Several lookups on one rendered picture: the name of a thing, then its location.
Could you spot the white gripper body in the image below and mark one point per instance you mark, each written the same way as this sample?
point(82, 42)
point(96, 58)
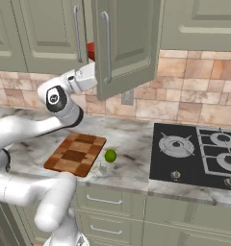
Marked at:
point(86, 76)

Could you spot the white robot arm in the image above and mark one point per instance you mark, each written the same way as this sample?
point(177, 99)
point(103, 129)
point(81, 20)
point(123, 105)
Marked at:
point(24, 189)

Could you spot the red bowl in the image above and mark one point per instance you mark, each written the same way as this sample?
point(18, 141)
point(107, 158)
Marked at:
point(91, 51)

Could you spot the sage green open cabinet door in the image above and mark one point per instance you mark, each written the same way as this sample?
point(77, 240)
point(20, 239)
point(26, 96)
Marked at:
point(127, 44)

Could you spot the sage green closed cabinet door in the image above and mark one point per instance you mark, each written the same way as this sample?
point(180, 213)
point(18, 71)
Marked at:
point(50, 32)

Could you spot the checkered wooden cutting board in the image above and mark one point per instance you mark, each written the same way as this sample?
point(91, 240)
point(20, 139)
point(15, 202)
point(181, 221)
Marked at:
point(76, 154)

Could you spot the green lime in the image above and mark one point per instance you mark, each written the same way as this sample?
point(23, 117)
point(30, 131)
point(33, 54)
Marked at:
point(110, 155)

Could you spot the white garlic bulb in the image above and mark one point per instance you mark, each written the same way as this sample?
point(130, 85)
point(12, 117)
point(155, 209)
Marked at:
point(99, 169)

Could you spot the sage green base cabinet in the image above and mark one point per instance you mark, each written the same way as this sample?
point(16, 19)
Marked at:
point(191, 224)

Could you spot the sage green drawer front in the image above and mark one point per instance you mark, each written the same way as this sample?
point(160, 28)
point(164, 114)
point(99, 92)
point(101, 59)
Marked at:
point(104, 200)
point(104, 229)

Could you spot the black gas hob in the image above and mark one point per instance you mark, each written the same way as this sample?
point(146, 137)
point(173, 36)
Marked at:
point(197, 153)

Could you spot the grey wall outlet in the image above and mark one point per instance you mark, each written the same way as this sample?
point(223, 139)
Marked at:
point(127, 97)

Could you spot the sage green wall cabinet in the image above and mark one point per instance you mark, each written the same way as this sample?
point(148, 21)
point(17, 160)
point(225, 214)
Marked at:
point(200, 22)
point(5, 32)

